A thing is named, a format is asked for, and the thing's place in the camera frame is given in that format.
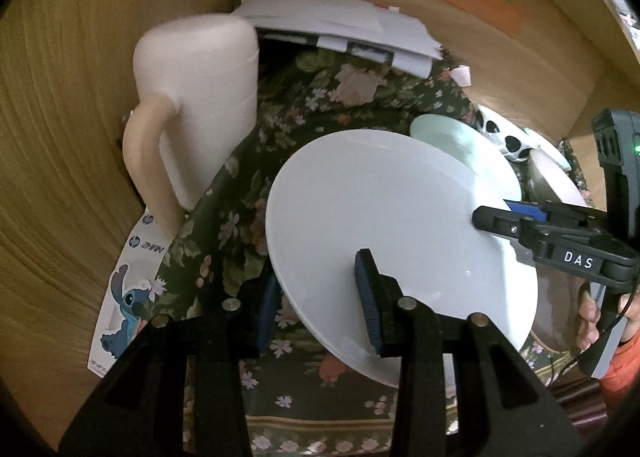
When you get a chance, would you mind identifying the mint green round plate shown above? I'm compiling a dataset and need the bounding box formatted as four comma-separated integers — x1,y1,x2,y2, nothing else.
410,114,484,174

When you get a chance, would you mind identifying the white round plate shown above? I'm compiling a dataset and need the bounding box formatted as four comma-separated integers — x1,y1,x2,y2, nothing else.
266,130,538,387

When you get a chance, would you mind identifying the right hand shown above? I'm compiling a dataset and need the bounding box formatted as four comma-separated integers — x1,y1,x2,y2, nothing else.
575,281,640,353

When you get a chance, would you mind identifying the white bowl with black spots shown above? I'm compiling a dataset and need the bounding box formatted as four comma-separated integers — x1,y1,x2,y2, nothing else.
478,105,534,163

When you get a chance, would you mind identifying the dark floral cloth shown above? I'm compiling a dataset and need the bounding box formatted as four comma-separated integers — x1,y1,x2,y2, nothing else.
148,46,572,456

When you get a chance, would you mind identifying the orange right sleeve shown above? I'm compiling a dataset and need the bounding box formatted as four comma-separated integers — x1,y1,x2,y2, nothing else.
599,333,640,411

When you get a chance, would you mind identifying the Stitch cartoon sticker sheet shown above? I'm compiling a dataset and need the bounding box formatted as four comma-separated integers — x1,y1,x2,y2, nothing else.
88,209,169,378

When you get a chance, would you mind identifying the orange sticky note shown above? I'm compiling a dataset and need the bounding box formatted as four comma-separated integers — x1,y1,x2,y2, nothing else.
442,0,524,39

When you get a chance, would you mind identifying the stack of white papers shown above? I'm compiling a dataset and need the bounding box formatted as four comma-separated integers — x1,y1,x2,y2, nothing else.
234,0,442,79

